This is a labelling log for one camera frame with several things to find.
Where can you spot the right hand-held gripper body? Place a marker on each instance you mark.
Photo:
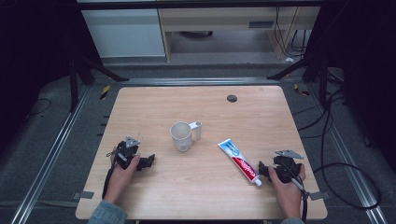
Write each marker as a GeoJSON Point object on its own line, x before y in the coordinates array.
{"type": "Point", "coordinates": [288, 166]}

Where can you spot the black metal stand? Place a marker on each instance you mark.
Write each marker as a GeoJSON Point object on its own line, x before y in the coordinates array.
{"type": "Point", "coordinates": [323, 84]}
{"type": "Point", "coordinates": [74, 87]}

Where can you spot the person's left hand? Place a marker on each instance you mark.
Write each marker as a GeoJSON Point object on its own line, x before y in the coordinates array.
{"type": "Point", "coordinates": [120, 182]}

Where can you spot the white cabinet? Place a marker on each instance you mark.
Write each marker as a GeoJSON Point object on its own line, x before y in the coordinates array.
{"type": "Point", "coordinates": [124, 34]}

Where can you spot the person's right hand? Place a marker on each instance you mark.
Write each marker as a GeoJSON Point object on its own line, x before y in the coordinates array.
{"type": "Point", "coordinates": [288, 196]}

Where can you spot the grey tape piece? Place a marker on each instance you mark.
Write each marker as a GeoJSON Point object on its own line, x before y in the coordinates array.
{"type": "Point", "coordinates": [320, 195]}
{"type": "Point", "coordinates": [83, 195]}

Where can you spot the yellow black tape strip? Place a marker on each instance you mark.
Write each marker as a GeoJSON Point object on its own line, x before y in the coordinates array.
{"type": "Point", "coordinates": [301, 90]}
{"type": "Point", "coordinates": [105, 92]}

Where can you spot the toothpaste tube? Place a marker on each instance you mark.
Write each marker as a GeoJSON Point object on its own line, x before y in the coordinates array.
{"type": "Point", "coordinates": [241, 161]}

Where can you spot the clear plastic cup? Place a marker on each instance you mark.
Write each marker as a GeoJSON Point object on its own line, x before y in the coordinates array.
{"type": "Point", "coordinates": [182, 137]}

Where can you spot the round table grommet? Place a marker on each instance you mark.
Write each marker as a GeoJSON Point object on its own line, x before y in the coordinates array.
{"type": "Point", "coordinates": [232, 98]}

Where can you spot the aluminium floor rail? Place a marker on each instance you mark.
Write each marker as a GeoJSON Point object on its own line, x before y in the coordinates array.
{"type": "Point", "coordinates": [199, 81]}
{"type": "Point", "coordinates": [46, 161]}
{"type": "Point", "coordinates": [351, 168]}

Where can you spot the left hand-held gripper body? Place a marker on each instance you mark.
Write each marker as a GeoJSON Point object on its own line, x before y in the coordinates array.
{"type": "Point", "coordinates": [125, 152]}

